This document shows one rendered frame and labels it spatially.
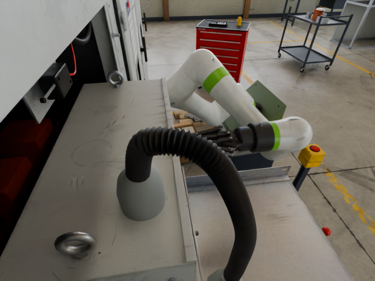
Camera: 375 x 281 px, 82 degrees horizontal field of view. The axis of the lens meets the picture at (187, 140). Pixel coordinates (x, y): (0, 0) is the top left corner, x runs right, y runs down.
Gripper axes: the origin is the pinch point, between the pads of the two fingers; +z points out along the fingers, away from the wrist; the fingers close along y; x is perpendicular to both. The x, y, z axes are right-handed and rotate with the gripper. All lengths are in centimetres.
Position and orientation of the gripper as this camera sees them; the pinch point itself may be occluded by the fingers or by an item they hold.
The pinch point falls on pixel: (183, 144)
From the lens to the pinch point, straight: 63.9
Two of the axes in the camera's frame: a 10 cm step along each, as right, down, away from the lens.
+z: -9.9, 1.0, -1.2
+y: -1.5, -6.4, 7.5
